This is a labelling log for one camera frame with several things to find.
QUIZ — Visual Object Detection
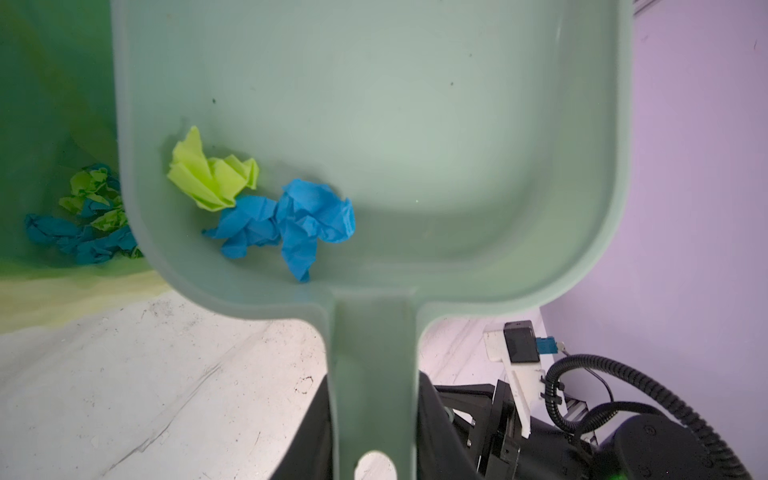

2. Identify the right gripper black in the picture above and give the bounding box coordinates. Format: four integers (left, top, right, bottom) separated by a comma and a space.
436, 380, 590, 479

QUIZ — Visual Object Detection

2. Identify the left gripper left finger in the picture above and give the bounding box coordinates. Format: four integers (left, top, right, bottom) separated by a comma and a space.
271, 377, 332, 480

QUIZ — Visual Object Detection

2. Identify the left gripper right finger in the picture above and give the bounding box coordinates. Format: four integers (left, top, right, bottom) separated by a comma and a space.
416, 372, 480, 480

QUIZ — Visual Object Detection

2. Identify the green plastic dustpan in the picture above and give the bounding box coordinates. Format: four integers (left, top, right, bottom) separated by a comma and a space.
110, 1, 634, 479

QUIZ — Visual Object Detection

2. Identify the blue scrap far left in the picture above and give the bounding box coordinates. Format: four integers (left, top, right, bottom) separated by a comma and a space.
166, 125, 357, 284

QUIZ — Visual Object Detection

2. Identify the green blue scrap left bottom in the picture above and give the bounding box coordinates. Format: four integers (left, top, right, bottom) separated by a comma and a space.
24, 164, 143, 265

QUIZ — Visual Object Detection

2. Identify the green trash bin with bag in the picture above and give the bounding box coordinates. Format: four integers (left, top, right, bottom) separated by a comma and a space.
1, 1, 168, 333

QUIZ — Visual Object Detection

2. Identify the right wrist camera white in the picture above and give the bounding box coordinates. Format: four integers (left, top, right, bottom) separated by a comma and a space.
483, 322, 554, 439

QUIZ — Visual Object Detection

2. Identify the black corrugated cable right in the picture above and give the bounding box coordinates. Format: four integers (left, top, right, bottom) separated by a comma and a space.
544, 353, 754, 480

